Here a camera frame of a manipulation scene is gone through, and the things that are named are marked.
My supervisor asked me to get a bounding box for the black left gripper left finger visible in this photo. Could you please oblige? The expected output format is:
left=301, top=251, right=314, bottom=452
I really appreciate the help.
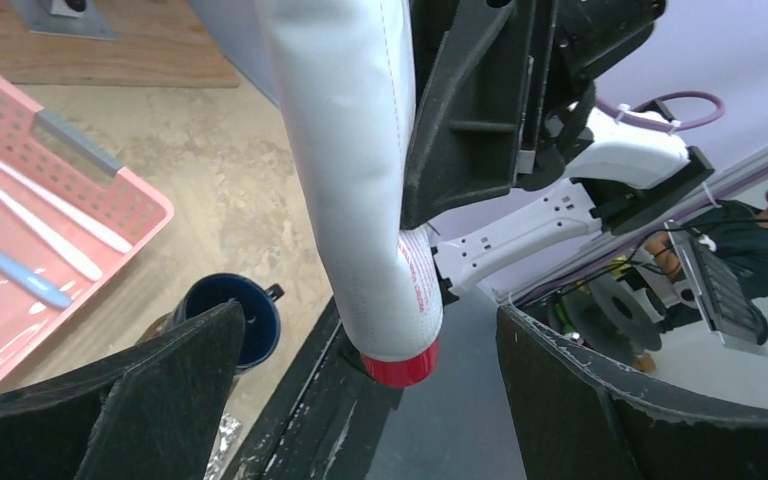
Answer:
left=0, top=303, right=242, bottom=479

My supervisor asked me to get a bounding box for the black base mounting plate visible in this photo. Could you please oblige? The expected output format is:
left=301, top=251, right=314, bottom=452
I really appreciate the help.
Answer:
left=223, top=301, right=403, bottom=480

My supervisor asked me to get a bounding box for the seated person in background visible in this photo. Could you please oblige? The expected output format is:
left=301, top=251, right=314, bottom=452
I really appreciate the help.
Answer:
left=682, top=190, right=768, bottom=299

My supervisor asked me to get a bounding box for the wooden base board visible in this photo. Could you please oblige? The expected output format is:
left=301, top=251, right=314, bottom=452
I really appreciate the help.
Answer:
left=0, top=1, right=239, bottom=88

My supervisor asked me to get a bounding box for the oval wooden tray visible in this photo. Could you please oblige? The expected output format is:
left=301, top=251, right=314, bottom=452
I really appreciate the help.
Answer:
left=135, top=312, right=175, bottom=345

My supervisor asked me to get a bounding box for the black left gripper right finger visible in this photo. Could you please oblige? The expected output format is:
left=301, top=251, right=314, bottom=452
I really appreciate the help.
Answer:
left=496, top=306, right=768, bottom=479

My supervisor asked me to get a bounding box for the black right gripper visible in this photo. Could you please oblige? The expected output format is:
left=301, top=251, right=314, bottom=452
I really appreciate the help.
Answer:
left=401, top=1, right=666, bottom=230

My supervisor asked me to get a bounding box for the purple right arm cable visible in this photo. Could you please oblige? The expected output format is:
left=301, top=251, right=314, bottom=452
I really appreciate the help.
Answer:
left=509, top=90, right=768, bottom=306

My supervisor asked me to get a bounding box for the pink plastic basket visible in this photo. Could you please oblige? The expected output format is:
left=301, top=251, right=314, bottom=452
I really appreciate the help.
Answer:
left=0, top=76, right=174, bottom=383

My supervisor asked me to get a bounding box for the blue toothbrush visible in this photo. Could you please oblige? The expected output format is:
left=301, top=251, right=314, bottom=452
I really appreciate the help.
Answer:
left=0, top=251, right=72, bottom=310

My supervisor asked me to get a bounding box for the background keyboard device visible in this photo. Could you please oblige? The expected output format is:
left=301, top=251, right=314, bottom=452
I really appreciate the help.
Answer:
left=664, top=220, right=768, bottom=356

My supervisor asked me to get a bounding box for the white toothbrush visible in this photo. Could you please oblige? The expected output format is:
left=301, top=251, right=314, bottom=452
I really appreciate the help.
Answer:
left=0, top=160, right=133, bottom=281

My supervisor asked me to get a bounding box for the metal stand bracket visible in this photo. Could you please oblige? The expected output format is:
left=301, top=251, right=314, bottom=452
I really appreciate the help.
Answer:
left=11, top=0, right=118, bottom=41

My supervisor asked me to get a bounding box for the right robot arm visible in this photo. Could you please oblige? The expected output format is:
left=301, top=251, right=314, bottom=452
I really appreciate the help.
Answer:
left=401, top=1, right=713, bottom=303

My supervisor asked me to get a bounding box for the dark blue mug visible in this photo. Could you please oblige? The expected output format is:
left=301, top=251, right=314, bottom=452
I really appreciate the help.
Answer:
left=171, top=273, right=285, bottom=378

